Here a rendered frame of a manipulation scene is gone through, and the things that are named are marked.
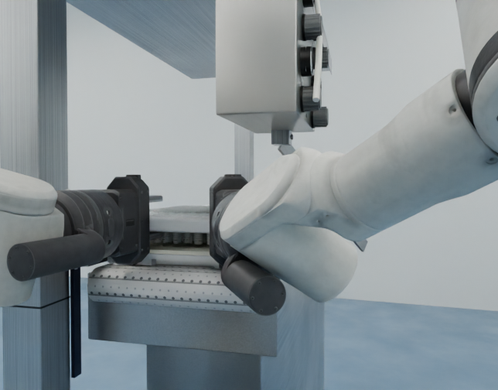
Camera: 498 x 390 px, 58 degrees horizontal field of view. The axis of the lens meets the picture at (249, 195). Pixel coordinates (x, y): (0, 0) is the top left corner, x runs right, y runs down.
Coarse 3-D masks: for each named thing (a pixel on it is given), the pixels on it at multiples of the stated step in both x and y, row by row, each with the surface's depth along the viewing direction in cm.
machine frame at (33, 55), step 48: (0, 0) 58; (48, 0) 58; (0, 48) 58; (48, 48) 58; (0, 96) 58; (48, 96) 58; (0, 144) 58; (48, 144) 58; (240, 144) 164; (48, 288) 59; (48, 336) 59; (48, 384) 59
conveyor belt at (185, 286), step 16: (96, 272) 65; (112, 272) 64; (128, 272) 64; (144, 272) 63; (160, 272) 63; (176, 272) 63; (192, 272) 62; (208, 272) 62; (96, 288) 64; (112, 288) 63; (128, 288) 63; (144, 288) 62; (160, 288) 61; (176, 288) 61; (192, 288) 60; (208, 288) 60; (224, 288) 59; (144, 304) 63; (160, 304) 62; (176, 304) 61; (192, 304) 61; (208, 304) 60; (224, 304) 59; (240, 304) 59
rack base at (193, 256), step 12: (156, 252) 66; (168, 252) 66; (180, 252) 65; (192, 252) 65; (204, 252) 65; (144, 264) 67; (168, 264) 68; (180, 264) 67; (192, 264) 67; (204, 264) 66; (216, 264) 64
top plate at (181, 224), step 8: (152, 216) 71; (152, 224) 66; (160, 224) 66; (168, 224) 66; (176, 224) 65; (184, 224) 65; (192, 224) 65; (200, 224) 64; (208, 224) 64; (184, 232) 65; (192, 232) 65; (200, 232) 65; (208, 232) 64
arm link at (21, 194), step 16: (0, 176) 43; (16, 176) 45; (0, 192) 41; (16, 192) 41; (32, 192) 42; (48, 192) 44; (0, 208) 41; (16, 208) 42; (32, 208) 42; (48, 208) 44
